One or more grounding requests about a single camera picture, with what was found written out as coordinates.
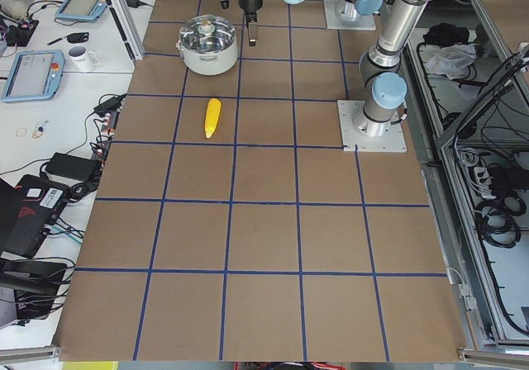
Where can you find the white cooking pot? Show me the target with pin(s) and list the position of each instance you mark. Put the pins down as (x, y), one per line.
(210, 64)

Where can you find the white mug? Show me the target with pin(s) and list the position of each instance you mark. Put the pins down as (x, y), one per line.
(84, 60)

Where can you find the blue teach pendant far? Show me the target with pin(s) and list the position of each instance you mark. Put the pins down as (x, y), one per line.
(81, 10)

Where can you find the black power adapter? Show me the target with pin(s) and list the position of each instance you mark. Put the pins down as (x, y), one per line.
(73, 167)

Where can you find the brown grid table mat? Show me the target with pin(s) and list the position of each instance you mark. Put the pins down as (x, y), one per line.
(267, 242)

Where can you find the blue teach pendant near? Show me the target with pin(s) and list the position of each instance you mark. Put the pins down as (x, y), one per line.
(34, 76)

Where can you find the black gripper finger lid side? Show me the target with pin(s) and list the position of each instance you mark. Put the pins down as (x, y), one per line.
(252, 28)

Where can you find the glass pot lid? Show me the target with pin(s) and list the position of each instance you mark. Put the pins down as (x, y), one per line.
(206, 34)

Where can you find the black laptop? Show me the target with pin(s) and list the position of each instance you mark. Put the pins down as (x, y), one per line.
(28, 210)

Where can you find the black pen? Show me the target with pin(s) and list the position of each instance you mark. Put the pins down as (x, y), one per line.
(55, 41)

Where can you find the yellow corn cob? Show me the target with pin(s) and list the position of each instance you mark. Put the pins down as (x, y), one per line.
(212, 117)

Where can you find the black round pouch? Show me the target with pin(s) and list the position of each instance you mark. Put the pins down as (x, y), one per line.
(77, 38)

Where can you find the blue teach pendant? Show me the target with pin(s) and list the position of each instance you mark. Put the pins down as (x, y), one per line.
(81, 10)
(34, 76)

